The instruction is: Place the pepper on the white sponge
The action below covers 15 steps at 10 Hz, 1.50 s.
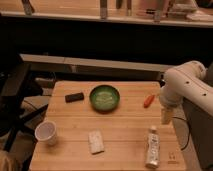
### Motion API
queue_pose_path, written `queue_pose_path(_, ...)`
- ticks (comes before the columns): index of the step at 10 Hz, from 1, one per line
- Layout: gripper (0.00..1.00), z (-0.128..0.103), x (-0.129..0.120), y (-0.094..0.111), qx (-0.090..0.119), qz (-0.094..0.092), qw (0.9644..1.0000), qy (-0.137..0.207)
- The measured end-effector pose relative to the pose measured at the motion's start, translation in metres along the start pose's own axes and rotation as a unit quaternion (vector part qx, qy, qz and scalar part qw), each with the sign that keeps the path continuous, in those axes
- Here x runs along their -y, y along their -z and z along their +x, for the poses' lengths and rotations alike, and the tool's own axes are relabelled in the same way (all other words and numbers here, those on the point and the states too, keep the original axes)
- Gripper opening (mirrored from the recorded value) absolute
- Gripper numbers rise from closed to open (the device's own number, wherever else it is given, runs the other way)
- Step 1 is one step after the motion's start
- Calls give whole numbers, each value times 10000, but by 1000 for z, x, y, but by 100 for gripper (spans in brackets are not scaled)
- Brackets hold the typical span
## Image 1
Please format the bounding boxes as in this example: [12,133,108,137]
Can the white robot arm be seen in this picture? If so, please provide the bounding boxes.
[159,61,213,124]

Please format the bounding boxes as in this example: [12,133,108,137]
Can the white sponge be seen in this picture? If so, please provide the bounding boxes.
[88,131,104,154]

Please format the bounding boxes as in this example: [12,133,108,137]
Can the white paper cup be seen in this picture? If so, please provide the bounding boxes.
[35,121,57,146]

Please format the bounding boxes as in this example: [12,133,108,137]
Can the orange red pepper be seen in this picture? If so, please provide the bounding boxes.
[143,95,155,108]

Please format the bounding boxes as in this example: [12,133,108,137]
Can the green bowl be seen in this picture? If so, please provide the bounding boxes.
[89,85,120,112]

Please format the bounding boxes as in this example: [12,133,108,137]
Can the black rectangular block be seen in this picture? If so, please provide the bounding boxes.
[65,93,84,103]

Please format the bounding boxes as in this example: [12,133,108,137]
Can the white plastic bottle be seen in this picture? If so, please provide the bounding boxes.
[145,126,160,169]

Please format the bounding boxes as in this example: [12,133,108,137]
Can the black cable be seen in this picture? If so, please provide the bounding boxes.
[172,115,191,151]

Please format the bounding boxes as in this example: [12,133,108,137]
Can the black chair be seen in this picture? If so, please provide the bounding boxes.
[0,63,48,152]

